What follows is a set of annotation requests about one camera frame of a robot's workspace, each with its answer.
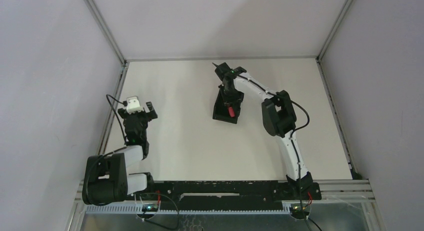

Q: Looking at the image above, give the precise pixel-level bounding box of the red handled screwdriver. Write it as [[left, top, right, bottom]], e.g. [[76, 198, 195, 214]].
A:
[[227, 106, 236, 118]]

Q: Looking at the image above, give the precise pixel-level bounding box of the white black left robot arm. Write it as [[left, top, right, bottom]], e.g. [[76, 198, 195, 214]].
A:
[[82, 97, 158, 206]]

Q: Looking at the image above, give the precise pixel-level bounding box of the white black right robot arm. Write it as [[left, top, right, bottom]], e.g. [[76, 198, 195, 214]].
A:
[[212, 62, 313, 194]]

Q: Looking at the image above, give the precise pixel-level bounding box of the black plastic bin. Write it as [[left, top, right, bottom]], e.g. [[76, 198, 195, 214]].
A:
[[212, 85, 242, 124]]

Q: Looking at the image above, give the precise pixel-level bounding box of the left controller board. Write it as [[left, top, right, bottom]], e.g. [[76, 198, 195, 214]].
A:
[[141, 204, 159, 213]]

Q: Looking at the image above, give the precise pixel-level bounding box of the controller board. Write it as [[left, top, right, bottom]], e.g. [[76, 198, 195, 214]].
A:
[[141, 204, 159, 213], [289, 205, 311, 220]]

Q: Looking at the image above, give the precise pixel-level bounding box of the right controller board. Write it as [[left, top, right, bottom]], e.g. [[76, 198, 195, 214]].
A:
[[289, 205, 311, 220]]

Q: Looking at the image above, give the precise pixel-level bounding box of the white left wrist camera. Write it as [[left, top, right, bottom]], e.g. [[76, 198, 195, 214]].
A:
[[125, 96, 144, 114]]

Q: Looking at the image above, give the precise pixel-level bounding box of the black left camera cable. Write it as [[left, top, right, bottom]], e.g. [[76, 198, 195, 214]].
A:
[[105, 94, 129, 146]]

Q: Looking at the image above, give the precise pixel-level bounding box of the black left base cable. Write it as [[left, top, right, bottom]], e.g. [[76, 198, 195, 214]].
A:
[[135, 191, 181, 231]]

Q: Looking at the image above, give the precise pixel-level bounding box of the black mounting rail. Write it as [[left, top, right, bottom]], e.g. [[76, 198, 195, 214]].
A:
[[144, 180, 322, 212]]

